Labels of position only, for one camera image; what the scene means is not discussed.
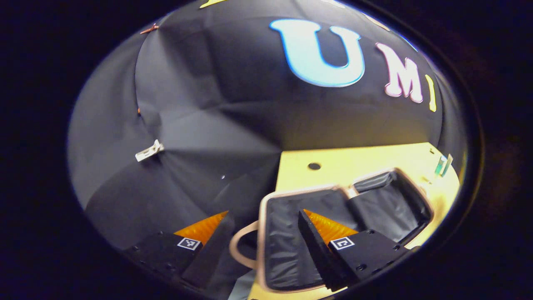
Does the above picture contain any light blue skincare tube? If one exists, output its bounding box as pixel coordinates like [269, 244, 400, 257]
[434, 153, 453, 178]

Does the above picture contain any black backdrop cloth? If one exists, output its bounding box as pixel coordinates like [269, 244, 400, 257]
[67, 0, 467, 250]

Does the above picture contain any white metal clip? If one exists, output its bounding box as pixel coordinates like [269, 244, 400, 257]
[134, 139, 165, 163]

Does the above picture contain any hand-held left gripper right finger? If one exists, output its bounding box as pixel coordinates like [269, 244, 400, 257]
[298, 209, 419, 292]

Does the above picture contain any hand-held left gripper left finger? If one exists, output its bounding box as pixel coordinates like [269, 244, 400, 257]
[125, 210, 236, 290]

